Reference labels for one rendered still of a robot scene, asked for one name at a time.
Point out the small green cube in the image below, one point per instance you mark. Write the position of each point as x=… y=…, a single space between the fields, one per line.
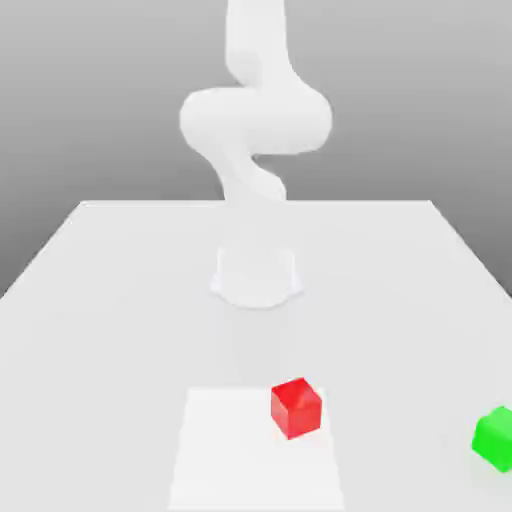
x=496 y=438

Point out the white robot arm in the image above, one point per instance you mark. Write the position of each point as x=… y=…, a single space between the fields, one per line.
x=256 y=120

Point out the small red cube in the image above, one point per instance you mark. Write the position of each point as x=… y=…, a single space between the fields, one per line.
x=296 y=410

